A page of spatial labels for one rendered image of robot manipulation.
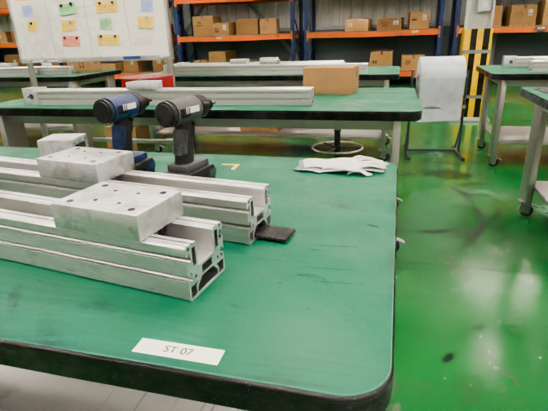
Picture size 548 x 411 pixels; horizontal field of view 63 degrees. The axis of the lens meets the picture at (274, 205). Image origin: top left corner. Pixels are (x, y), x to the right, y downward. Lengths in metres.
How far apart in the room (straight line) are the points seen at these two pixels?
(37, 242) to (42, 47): 3.87
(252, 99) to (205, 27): 8.79
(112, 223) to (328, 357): 0.35
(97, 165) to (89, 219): 0.25
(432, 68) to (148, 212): 3.76
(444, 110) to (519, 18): 6.24
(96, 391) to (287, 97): 1.59
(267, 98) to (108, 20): 2.14
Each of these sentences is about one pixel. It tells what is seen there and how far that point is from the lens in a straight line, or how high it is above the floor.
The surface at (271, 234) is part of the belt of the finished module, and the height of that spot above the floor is 0.79.
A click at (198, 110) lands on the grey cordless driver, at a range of 1.09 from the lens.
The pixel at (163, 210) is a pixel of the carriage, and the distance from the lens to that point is 0.68.
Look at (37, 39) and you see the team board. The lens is 4.64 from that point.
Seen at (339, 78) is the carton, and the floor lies 0.87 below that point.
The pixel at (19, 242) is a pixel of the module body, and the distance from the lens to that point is 0.85.
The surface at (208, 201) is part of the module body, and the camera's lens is 0.80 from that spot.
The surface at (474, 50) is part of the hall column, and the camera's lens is 6.27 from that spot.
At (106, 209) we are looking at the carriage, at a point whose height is 0.90.
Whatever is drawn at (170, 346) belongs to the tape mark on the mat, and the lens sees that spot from 0.58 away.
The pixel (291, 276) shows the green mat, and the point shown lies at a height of 0.78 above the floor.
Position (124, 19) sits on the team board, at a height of 1.27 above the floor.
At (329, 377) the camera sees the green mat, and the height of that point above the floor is 0.78.
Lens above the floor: 1.13
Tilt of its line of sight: 21 degrees down
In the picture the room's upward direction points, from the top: 2 degrees counter-clockwise
